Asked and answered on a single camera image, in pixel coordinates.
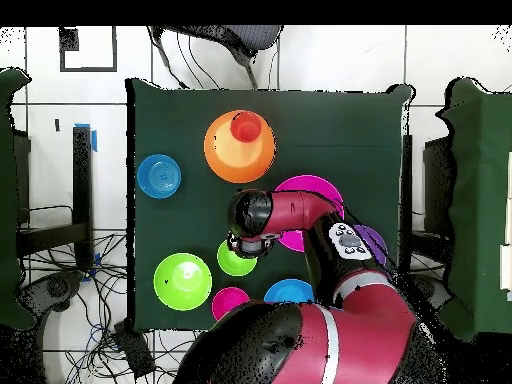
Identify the grey office chair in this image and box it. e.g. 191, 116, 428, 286
149, 25, 285, 89

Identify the small crimson bowl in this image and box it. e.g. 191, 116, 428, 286
210, 286, 252, 322

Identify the black metal frame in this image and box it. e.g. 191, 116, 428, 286
399, 133, 455, 265
17, 125, 95, 273

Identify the black power strip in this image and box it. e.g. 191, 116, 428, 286
113, 319, 156, 379

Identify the dark green tablecloth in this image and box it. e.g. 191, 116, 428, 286
125, 77, 413, 335

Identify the large pink bowl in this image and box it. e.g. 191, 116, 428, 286
274, 174, 346, 254

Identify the blue cup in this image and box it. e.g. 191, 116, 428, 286
136, 153, 182, 200

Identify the tangle of cables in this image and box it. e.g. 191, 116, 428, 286
19, 233, 201, 384

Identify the green cloth on side table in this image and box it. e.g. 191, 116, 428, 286
435, 77, 512, 341
0, 67, 39, 331

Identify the large green bowl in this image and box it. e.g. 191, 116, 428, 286
153, 252, 213, 312

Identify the purple bowl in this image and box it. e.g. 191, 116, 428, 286
353, 224, 389, 268

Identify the black chair base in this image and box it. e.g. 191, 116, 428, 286
17, 270, 85, 313
413, 273, 453, 313

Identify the large orange bowl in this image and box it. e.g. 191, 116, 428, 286
203, 109, 277, 184

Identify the blue bowl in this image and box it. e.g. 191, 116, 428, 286
263, 278, 316, 305

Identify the orange cup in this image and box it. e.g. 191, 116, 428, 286
229, 110, 264, 144

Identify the small green bowl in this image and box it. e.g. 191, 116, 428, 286
216, 239, 259, 277

